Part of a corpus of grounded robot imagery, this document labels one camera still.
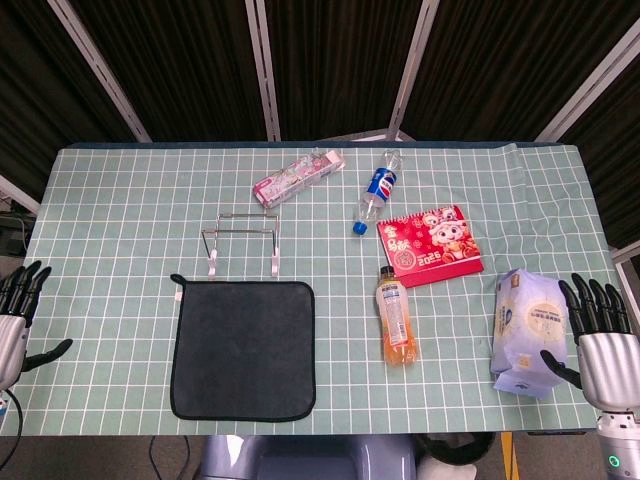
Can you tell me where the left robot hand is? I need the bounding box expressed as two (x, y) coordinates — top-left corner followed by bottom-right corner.
(0, 259), (74, 392)

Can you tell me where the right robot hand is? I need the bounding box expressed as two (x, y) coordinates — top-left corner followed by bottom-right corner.
(539, 272), (640, 414)

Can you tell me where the dark blue cloth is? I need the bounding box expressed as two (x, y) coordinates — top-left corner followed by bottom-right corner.
(168, 273), (317, 423)

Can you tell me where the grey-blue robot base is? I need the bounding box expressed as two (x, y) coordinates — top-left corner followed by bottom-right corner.
(199, 433), (419, 480)

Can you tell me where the pale blue tissue pack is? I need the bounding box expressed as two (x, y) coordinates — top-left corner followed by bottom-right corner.
(488, 267), (571, 399)

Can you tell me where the dark floor equipment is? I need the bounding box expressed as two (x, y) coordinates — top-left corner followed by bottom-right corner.
(0, 197), (35, 257)

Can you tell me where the green checked tablecloth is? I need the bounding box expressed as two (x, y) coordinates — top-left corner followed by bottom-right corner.
(0, 142), (634, 437)

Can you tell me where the black round bin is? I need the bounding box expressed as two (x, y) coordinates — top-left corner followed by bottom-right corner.
(414, 432), (496, 480)

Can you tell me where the red desk calendar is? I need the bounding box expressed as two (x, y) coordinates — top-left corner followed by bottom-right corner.
(375, 203), (485, 289)

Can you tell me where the orange juice bottle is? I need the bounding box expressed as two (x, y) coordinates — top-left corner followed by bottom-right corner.
(374, 265), (418, 367)

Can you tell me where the clear Pepsi bottle blue cap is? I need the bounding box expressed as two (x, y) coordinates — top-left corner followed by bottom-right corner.
(351, 148), (405, 236)

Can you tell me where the pink toothpaste box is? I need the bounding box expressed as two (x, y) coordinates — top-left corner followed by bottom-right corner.
(252, 148), (347, 210)

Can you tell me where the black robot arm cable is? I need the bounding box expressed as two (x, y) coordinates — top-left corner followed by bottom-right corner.
(0, 390), (25, 474)

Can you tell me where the yellow post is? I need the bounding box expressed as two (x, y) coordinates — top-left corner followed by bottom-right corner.
(501, 432), (516, 480)

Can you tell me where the black floor cable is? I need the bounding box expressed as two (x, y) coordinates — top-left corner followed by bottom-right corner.
(147, 434), (192, 480)

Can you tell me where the metal wire rack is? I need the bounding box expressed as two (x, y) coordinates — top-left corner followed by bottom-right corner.
(200, 212), (281, 279)

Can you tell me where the white partition frame post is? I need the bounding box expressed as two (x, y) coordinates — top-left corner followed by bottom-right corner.
(386, 0), (441, 142)
(47, 0), (152, 144)
(244, 0), (283, 142)
(533, 19), (640, 144)

